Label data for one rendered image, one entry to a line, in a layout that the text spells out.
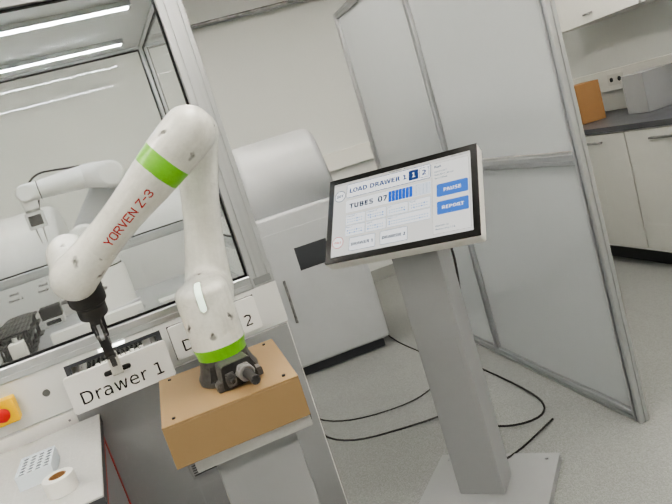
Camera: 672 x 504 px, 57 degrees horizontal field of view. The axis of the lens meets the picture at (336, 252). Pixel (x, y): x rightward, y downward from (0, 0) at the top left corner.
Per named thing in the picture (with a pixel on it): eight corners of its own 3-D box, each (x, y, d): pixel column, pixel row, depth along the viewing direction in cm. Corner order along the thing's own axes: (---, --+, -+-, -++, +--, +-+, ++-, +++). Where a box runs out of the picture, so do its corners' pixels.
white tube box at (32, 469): (56, 477, 152) (50, 463, 152) (20, 492, 150) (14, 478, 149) (60, 457, 164) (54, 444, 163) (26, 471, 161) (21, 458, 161)
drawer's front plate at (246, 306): (263, 326, 207) (252, 295, 205) (178, 360, 197) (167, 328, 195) (262, 325, 208) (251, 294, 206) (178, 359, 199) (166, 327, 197)
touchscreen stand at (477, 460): (541, 558, 183) (451, 229, 165) (402, 549, 205) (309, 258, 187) (561, 459, 226) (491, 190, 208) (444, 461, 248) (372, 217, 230)
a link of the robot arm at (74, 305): (105, 284, 158) (100, 269, 165) (57, 301, 154) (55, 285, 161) (113, 303, 160) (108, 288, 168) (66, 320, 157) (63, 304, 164)
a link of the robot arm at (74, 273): (170, 179, 151) (131, 152, 145) (180, 194, 142) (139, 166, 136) (79, 295, 153) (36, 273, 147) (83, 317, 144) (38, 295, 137)
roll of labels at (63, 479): (41, 499, 143) (35, 484, 142) (67, 480, 148) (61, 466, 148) (59, 501, 139) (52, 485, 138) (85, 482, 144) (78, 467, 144)
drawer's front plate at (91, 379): (176, 374, 184) (163, 340, 182) (76, 415, 175) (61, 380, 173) (175, 372, 186) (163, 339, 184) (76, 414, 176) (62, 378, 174)
